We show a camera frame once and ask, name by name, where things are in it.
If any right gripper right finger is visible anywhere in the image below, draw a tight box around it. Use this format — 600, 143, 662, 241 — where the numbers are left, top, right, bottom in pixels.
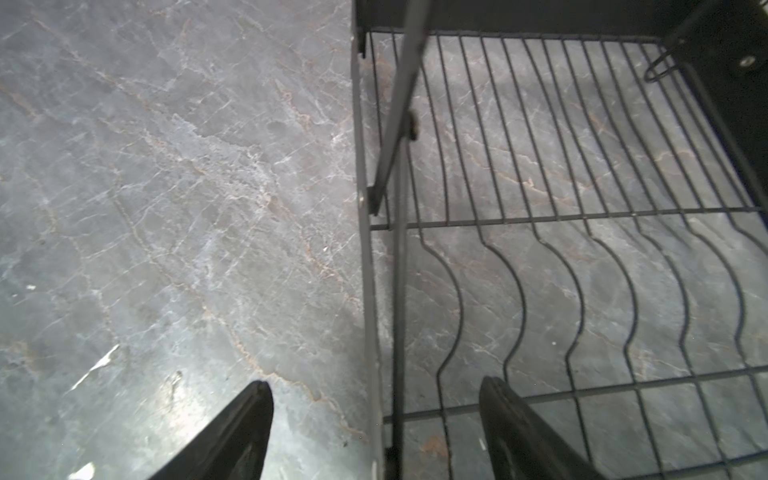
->
479, 376, 603, 480

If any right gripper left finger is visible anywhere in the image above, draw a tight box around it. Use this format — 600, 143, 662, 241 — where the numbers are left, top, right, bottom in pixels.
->
152, 381, 274, 480

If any black wire dish rack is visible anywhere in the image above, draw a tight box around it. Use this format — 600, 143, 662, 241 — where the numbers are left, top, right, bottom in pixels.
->
351, 1, 767, 479

